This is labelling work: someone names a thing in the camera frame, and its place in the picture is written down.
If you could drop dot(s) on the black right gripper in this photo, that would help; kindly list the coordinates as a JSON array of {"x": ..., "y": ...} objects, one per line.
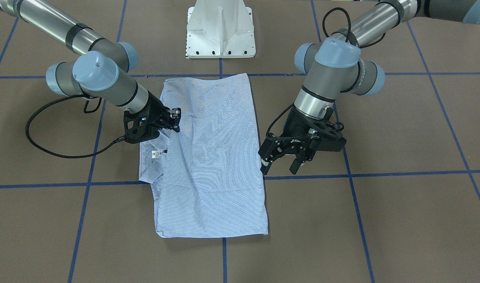
[{"x": 156, "y": 108}]

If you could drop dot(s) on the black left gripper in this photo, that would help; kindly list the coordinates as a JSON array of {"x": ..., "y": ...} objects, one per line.
[{"x": 296, "y": 125}]

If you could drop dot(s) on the light blue striped shirt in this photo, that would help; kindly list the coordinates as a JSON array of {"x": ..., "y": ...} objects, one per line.
[{"x": 206, "y": 178}]

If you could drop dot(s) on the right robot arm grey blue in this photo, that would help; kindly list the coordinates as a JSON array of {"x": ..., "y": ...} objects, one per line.
[{"x": 101, "y": 70}]

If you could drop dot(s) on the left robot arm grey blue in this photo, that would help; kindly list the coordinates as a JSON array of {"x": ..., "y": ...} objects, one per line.
[{"x": 334, "y": 67}]

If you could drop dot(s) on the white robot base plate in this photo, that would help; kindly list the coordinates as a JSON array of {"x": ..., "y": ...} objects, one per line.
[{"x": 220, "y": 29}]

